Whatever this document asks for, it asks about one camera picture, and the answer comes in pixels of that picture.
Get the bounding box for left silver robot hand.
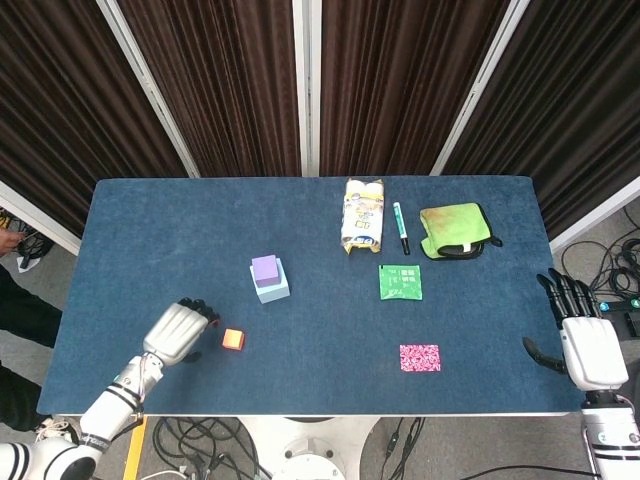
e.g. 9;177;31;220
142;297;222;366

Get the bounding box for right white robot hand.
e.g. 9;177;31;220
521;268;630;392

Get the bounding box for purple cube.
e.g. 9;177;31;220
251;254;281;288

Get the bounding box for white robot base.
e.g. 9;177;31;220
239;415;379;480

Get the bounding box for black power strip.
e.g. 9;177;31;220
597;298;640;337

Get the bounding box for large light blue cube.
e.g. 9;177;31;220
248;258;292;305

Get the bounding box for yellow floor tape strip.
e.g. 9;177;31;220
122;416;149;480

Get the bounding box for blue felt table cover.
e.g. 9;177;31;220
36;175;586;418

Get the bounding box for person in dark clothes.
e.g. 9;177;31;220
0;227;74;444

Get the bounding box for pink white patterned card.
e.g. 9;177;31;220
398;343;442;374

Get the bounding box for green cloth black trim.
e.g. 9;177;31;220
419;202;504;261

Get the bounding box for green sachet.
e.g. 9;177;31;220
378;264;424;302

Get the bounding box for clear yellow snack bag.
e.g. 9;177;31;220
340;177;386;256

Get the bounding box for green marker pen black cap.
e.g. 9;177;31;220
392;201;412;255

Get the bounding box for brown curtain partition panel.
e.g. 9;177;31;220
444;0;640;241
117;0;301;177
319;0;511;177
0;0;189;239

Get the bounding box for black floor cable bundle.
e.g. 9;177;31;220
149;417;274;480
559;207;640;301

